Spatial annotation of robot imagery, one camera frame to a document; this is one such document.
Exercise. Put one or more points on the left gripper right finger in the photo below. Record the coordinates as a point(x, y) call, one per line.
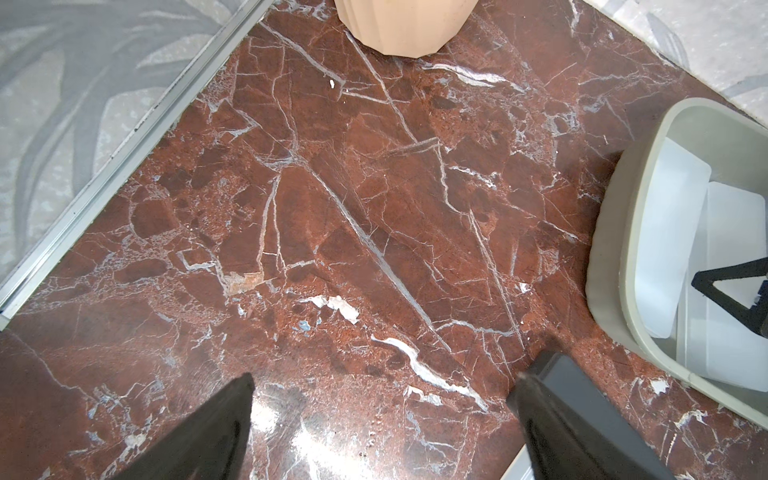
point(572, 431)

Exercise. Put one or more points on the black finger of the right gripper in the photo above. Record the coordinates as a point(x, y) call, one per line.
point(740, 290)

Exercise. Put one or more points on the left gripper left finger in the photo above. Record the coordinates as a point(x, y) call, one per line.
point(209, 444)

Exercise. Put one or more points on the translucent pencil case front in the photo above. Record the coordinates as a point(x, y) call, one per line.
point(520, 468)

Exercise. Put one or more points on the grey-green plastic storage box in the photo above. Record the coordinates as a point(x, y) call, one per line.
point(735, 146)

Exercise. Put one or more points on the translucent white pencil case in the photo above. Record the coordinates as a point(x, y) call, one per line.
point(670, 218)

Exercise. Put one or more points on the terracotta pot with flowers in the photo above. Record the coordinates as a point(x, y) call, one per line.
point(405, 28)

